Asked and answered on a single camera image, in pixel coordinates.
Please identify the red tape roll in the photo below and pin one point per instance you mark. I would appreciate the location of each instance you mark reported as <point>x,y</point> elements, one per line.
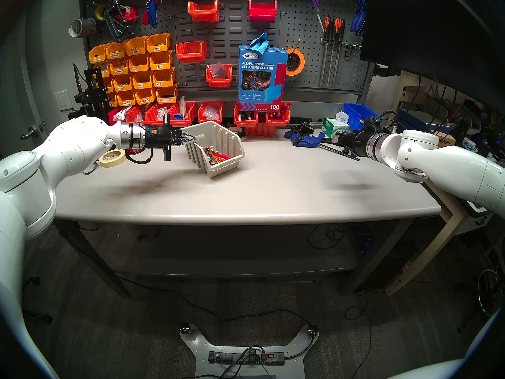
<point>132,14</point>

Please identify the yellow bin labelled M3X5X4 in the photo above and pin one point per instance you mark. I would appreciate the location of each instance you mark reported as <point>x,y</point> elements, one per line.
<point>98,57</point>

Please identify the yellow bin labelled M4-6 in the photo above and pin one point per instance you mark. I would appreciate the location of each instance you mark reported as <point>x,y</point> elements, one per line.
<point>139,66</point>

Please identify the black power strip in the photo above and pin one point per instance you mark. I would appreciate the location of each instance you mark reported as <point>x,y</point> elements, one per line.
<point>236,358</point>

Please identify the orange black safety glasses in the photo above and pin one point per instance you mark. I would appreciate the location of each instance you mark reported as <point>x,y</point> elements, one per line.
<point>211,155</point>

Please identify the yellow bin labelled M3X5 BAG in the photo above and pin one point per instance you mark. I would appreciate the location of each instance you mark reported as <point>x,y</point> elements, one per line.
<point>116,54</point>

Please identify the grey C-clamp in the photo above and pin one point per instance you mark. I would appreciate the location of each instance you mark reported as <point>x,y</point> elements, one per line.
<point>118,30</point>

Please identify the yellow bin labelled M3-4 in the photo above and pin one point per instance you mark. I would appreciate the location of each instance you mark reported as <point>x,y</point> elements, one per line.
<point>160,64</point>

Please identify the yellow bin labelled M2.5-5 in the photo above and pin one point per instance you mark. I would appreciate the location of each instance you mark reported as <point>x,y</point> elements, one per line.
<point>146,99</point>

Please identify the black metal stand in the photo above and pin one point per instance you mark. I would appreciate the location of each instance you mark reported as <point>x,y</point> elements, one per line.
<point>92,94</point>

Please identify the white plastic parts bags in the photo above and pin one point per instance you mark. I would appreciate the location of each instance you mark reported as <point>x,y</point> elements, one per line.
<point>120,114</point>

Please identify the yellow bin labelled M3X6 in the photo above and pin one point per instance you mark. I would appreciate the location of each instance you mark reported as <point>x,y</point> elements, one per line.
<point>158,46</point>

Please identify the yellow bin labelled M4X4X6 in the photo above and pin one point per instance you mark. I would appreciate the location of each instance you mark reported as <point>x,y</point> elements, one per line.
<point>119,70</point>

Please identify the red plastic parts bin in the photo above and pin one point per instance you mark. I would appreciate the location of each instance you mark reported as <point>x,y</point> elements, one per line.
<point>203,15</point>
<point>245,122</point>
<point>138,117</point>
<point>262,15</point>
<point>191,56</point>
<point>123,119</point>
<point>278,121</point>
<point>260,130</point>
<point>219,82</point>
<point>156,121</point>
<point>210,121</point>
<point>183,122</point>

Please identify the blue spring clamps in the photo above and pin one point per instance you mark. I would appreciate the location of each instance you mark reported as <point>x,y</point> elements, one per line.
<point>359,19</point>

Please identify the plain blue bar clamp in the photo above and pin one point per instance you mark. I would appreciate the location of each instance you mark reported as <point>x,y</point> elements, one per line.
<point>311,140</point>

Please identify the beige masking tape roll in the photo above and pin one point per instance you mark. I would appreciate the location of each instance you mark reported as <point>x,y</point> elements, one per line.
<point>112,163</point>

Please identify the black circuit board device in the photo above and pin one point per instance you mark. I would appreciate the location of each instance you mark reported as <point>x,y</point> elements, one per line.
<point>303,128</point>

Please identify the black soldering iron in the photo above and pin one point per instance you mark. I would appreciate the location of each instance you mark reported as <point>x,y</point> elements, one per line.
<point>79,82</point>

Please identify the dark louvered bin panel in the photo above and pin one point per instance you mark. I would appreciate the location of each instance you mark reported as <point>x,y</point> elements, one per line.
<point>232,38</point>

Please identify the brown cardboard box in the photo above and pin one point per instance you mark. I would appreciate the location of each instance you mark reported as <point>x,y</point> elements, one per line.
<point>446,140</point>

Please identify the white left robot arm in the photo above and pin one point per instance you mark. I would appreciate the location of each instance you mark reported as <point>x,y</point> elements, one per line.
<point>75,141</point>

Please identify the white paper packet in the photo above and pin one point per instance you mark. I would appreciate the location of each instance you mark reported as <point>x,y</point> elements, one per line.
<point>182,106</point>

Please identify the yellow bin labelled M3-12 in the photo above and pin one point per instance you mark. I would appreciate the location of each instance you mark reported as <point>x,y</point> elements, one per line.
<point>123,86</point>

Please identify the green white Kimtech wipes box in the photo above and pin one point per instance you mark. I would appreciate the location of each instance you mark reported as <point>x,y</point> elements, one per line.
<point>330,128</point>

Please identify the blue cleaning cloths box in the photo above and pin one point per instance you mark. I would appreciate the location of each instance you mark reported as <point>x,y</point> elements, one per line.
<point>262,78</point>

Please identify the yellow bin labelled M3-6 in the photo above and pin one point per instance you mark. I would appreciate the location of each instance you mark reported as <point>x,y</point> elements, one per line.
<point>163,81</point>

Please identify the grey workbench frame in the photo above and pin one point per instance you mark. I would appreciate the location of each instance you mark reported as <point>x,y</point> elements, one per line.
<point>236,265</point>

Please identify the blue microfiber cloth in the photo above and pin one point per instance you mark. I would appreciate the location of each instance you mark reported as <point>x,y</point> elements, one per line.
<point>259,43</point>

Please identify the beige plastic storage bin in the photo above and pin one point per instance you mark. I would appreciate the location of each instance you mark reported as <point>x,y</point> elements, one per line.
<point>227,167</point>

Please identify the white light switch plate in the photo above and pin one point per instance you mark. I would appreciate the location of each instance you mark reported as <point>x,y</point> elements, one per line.
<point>63,101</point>

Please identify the grey perforated pegboard panel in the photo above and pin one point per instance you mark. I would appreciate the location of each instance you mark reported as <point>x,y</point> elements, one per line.
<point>300,27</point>
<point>167,19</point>

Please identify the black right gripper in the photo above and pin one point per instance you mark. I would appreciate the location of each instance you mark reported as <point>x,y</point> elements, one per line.
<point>357,145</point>

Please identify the yellow bin labelled M4 HEX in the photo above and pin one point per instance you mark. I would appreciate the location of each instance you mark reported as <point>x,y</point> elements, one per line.
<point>167,98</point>

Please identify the silver duct tape roll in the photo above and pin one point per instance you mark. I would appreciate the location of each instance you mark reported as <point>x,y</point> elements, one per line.
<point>85,27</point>

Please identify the black tape roll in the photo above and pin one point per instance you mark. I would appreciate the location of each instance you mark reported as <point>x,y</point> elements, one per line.
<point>230,131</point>

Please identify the yellow plastic parts bin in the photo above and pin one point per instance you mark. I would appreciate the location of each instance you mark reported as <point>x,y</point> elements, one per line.
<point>103,72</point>
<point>109,87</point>
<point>113,102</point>

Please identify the black monitor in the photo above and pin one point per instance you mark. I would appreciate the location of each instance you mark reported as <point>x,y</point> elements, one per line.
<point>434,34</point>

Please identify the blue plastic bin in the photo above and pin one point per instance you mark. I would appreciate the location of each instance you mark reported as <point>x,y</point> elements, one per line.
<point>355,119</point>

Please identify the clear safety glasses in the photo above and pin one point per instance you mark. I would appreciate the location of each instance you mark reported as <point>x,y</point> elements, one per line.
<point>94,168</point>

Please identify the dark blue equipment case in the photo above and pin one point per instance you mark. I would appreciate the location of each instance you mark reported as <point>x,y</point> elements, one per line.
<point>418,119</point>

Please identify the yellow bin labelled M3-8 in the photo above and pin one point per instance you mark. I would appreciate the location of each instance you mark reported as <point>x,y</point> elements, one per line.
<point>143,83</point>

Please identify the clear plastic parts bag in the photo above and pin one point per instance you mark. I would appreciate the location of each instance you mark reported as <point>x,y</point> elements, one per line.
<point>211,113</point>
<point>219,71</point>
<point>161,113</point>

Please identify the yellow tape roll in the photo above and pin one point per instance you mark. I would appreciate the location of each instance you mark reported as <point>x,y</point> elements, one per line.
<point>99,12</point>

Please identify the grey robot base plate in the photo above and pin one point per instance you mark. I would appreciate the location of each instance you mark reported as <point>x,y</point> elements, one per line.
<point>197,350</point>

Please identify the yellow bin labelled M2.5-6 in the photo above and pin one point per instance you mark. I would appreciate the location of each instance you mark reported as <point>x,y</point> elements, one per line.
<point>126,101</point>

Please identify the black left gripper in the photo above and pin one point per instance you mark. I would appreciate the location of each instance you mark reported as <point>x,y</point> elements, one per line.
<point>156,139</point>

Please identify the orange tape roll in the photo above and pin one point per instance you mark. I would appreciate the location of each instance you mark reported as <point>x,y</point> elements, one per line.
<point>301,64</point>

